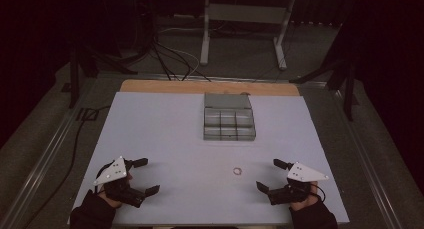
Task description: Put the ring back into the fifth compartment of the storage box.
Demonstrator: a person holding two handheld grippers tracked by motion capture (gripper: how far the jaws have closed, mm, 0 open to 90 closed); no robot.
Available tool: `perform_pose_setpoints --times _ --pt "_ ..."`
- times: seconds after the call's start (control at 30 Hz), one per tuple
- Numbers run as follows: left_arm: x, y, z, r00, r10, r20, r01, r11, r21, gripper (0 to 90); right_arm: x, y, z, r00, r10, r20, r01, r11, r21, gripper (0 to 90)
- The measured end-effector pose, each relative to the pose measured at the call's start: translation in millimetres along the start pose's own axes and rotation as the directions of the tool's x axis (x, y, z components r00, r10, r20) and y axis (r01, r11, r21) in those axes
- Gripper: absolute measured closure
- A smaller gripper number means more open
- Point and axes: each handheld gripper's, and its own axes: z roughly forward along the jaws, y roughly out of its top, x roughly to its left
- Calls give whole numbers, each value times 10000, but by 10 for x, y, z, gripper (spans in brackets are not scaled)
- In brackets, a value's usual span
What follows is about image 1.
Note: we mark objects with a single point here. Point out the person's left hand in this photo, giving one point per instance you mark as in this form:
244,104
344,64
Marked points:
111,202

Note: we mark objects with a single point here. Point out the white metal stand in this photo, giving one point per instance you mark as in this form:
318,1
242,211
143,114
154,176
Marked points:
245,13

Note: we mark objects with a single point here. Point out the wooden table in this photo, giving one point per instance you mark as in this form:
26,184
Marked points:
166,86

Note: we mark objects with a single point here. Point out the person's right hand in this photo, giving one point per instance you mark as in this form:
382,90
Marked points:
300,205

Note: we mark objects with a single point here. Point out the black metal stand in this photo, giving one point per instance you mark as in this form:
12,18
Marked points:
74,79
348,89

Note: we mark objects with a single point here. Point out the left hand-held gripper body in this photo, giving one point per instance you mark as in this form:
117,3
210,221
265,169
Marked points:
116,170

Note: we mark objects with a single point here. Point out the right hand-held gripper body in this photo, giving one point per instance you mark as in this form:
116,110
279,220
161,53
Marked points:
305,174

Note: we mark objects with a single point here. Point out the aluminium floor rail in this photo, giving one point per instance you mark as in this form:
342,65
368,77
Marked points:
370,162
40,165

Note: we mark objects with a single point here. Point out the clear plastic compartment box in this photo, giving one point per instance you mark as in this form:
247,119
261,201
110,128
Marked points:
229,122

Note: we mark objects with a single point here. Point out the white table mat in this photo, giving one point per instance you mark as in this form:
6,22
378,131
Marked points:
173,139

